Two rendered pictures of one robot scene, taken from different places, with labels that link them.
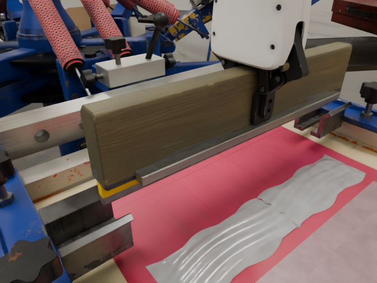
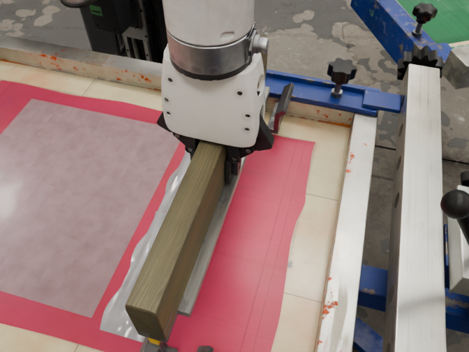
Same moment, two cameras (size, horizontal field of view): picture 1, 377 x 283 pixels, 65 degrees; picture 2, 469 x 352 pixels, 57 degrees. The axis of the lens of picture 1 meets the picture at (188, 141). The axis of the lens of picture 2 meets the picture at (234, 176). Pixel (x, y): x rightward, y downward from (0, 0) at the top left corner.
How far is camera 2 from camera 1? 0.71 m
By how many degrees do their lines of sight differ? 92
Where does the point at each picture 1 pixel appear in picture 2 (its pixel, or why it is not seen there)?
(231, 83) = not seen: hidden behind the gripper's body
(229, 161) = (254, 259)
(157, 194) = (280, 181)
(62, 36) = not seen: outside the picture
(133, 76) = (451, 228)
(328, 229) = (132, 222)
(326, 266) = (130, 191)
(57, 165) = (361, 135)
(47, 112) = (421, 130)
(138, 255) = not seen: hidden behind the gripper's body
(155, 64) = (457, 261)
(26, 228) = (299, 91)
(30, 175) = (364, 119)
